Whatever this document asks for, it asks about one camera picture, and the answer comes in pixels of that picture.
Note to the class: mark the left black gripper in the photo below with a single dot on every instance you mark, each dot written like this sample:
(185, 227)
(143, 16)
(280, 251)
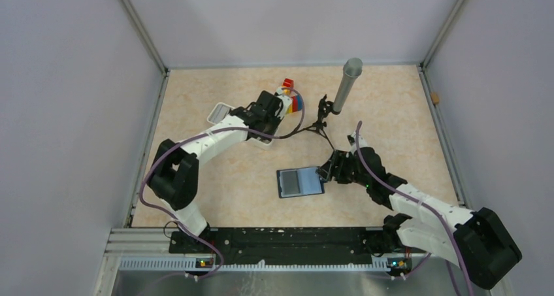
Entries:
(276, 119)

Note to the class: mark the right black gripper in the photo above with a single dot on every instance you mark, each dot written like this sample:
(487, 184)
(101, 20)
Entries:
(339, 158)

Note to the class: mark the blue leather card holder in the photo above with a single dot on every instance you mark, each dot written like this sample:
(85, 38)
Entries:
(309, 181)

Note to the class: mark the black card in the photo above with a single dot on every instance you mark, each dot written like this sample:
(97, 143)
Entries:
(289, 183)

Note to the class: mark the white rectangular tray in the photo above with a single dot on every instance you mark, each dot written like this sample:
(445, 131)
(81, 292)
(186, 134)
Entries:
(221, 110)

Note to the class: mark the black mini tripod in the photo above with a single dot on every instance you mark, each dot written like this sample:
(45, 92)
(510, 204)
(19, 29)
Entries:
(318, 127)

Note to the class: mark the grey microphone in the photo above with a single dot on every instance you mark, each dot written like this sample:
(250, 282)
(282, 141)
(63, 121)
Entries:
(352, 69)

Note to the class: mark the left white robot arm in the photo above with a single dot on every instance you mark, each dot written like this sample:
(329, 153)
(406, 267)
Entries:
(174, 174)

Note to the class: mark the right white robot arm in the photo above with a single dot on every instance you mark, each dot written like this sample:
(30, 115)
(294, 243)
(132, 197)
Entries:
(476, 241)

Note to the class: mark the red blue toy block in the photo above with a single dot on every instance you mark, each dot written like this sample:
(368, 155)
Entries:
(296, 104)

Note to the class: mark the small red toy block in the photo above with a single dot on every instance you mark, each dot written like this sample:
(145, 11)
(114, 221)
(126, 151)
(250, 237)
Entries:
(288, 83)

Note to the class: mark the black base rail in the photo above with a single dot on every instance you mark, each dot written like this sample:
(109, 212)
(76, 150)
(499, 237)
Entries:
(320, 246)

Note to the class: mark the small brown wall object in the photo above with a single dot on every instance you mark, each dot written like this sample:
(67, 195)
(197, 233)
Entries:
(434, 98)

